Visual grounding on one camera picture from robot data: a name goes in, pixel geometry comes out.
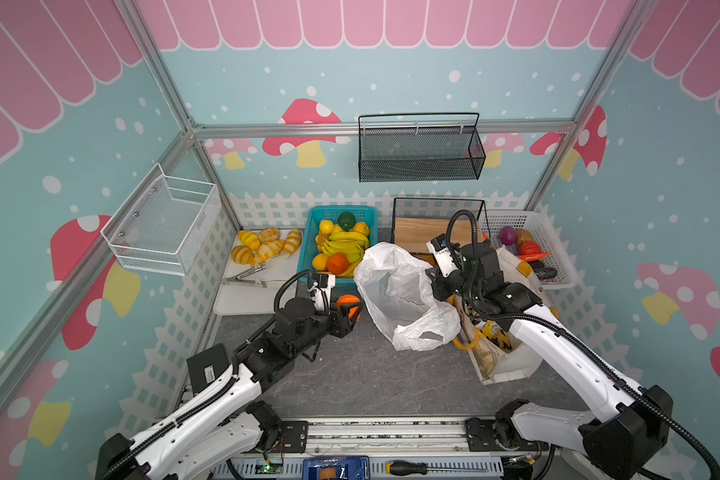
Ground orange fruit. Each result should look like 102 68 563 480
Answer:
325 252 351 276
336 295 363 321

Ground white canvas tote bag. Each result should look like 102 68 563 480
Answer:
448 247 558 386

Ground white plastic grocery bag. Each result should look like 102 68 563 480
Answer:
354 242 461 351

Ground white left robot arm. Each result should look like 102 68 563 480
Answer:
95 270 365 479

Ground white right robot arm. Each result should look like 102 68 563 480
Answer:
427 234 720 479

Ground purple onion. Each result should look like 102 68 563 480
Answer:
498 226 518 246

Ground red pepper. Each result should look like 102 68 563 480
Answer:
518 241 543 255

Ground orange carrot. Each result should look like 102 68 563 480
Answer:
517 252 550 262

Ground white plastic vegetable basket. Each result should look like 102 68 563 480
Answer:
479 210 579 290

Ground brown potato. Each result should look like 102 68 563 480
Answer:
516 229 534 245

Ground dark eggplant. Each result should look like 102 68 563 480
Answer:
534 267 558 282

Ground metal tongs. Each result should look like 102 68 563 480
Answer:
221 256 285 288

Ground black mesh wooden shelf rack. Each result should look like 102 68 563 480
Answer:
391 197 491 266

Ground bread loaf pile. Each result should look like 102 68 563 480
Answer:
231 227 303 265

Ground yellow banana bunch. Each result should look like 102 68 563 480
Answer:
312 231 371 279

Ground yellow lemon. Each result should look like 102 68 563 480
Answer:
319 220 337 239

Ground green avocado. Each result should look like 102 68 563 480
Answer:
336 211 357 231

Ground teal plastic fruit basket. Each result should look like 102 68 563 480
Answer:
298 205 378 288

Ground black orange screwdriver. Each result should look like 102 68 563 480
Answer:
385 460 487 477

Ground blue box on rail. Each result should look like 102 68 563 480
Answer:
301 456 371 480

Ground black wall mesh basket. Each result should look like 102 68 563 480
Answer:
357 112 487 183

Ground white wall wire basket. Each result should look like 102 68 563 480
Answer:
101 164 221 276

